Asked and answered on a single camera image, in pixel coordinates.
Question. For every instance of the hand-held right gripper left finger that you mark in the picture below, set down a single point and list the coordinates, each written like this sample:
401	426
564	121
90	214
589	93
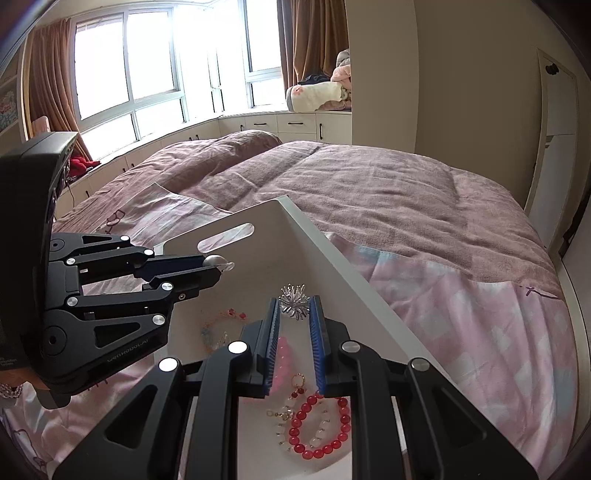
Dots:
272	346

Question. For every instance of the grey clothing pile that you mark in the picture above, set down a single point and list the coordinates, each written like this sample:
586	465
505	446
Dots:
342	57

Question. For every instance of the white door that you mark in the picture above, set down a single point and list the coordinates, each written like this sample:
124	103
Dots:
554	152

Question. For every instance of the pink chair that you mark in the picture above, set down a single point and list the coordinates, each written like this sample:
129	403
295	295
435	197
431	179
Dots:
39	127

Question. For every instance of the silver starburst brooch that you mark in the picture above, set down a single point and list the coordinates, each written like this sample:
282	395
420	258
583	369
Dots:
293	302

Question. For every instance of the red cloth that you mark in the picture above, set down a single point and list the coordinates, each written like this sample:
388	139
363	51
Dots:
83	166

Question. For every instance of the white plush pillow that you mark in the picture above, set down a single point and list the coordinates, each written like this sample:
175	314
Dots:
314	97

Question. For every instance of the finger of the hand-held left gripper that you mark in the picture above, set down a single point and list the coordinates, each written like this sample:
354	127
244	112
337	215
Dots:
175	265
194	279

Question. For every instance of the pink plush toy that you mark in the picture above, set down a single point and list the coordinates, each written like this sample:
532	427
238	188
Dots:
342	78

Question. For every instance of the bay window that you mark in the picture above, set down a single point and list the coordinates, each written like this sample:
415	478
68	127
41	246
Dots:
147	55

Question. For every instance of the gold earring with red beads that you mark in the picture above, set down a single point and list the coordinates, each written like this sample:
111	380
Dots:
299	385

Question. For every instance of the white storage box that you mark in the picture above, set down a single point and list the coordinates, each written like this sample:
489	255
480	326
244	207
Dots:
286	240

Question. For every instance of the brown curtain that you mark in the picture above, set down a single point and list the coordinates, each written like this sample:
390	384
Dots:
314	46
51	74

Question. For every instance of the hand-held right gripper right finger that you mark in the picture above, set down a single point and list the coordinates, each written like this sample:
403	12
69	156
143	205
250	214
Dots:
318	346

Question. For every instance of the person's left forearm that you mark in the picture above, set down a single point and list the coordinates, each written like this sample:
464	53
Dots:
30	376

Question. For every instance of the mauve blanket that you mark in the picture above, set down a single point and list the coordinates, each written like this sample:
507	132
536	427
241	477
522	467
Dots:
369	194

